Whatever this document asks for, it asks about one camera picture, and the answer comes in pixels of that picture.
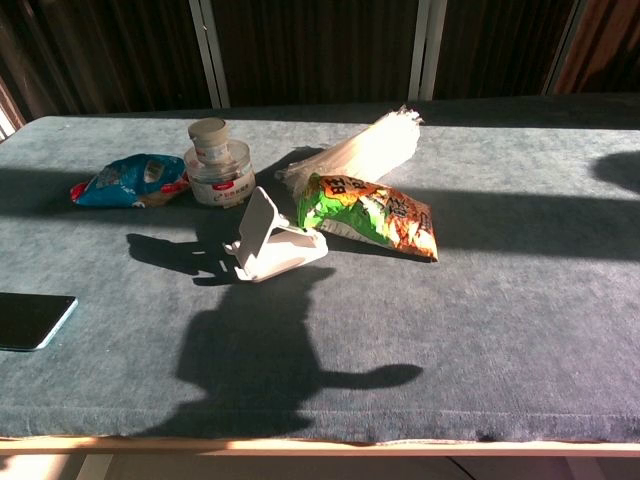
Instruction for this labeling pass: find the blue snack bag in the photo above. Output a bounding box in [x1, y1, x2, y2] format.
[69, 153, 191, 209]

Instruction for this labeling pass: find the reddish brown curtain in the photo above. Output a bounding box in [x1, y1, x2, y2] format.
[553, 0, 640, 96]

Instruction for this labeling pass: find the small grey round cup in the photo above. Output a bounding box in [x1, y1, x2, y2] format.
[187, 117, 232, 165]

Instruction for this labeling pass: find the blue-grey table cloth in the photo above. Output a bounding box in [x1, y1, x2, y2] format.
[0, 92, 640, 445]

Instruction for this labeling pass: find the dark brown curtain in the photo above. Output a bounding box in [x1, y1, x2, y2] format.
[0, 0, 576, 119]

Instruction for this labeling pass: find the clear plastic jar white label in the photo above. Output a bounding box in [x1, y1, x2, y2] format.
[183, 139, 257, 208]

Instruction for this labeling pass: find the green orange snack bag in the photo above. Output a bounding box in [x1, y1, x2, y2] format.
[296, 172, 440, 262]

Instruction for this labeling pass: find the clear bag of white noodles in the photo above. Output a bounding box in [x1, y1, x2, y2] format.
[274, 105, 425, 199]

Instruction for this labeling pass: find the white window frame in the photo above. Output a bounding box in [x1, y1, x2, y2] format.
[0, 74, 26, 142]

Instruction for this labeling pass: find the white folding phone stand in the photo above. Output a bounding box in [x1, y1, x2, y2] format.
[222, 186, 330, 284]

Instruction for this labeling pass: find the black smartphone light blue frame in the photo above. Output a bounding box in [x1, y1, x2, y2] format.
[0, 292, 79, 352]

